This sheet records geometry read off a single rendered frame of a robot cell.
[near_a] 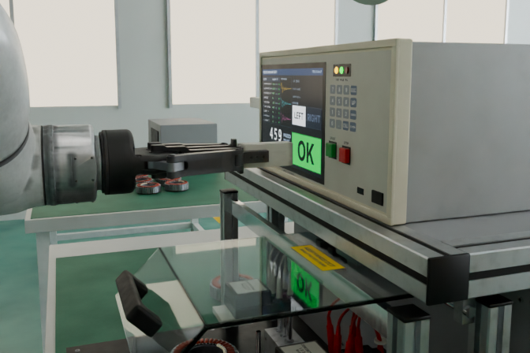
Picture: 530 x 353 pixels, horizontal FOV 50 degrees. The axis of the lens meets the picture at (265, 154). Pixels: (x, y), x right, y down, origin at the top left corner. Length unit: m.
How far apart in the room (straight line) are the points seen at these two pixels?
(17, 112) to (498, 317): 0.51
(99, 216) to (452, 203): 1.75
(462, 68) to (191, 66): 4.89
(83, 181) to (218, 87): 4.94
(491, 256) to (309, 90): 0.37
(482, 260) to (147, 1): 5.03
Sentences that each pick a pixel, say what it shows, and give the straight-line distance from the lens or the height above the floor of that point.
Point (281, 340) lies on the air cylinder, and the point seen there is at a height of 0.82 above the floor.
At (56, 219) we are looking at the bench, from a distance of 2.27.
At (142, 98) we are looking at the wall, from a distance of 5.41.
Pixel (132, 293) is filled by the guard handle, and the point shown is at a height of 1.06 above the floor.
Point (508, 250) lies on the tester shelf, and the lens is 0.60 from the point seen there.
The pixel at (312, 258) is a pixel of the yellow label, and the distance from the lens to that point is 0.69.
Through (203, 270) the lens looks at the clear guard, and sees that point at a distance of 0.65.
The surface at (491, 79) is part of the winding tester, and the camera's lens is 0.71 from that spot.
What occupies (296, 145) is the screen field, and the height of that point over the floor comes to 1.17.
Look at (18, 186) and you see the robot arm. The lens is 0.63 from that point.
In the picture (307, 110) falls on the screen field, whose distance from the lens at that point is 0.83.
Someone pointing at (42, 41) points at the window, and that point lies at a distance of 5.36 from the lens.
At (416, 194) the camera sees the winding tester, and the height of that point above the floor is 1.15.
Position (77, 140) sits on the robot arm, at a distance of 0.64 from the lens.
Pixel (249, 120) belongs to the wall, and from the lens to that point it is 5.66.
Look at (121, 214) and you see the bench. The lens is 2.28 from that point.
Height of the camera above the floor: 1.28
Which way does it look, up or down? 8 degrees down
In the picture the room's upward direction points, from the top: straight up
